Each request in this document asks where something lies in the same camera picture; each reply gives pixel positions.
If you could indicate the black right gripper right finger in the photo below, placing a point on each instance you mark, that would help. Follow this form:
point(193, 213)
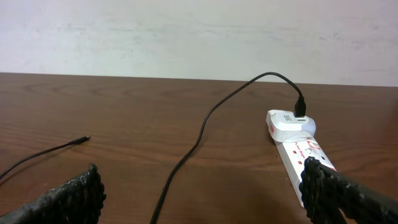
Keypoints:
point(330, 197)

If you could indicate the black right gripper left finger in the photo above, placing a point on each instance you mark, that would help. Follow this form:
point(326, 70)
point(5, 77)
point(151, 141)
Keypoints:
point(79, 200)

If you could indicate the white USB charger adapter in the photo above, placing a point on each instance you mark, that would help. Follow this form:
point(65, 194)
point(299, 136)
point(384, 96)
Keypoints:
point(283, 125)

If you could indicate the white power strip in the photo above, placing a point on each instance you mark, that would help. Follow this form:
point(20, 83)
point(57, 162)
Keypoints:
point(294, 152)

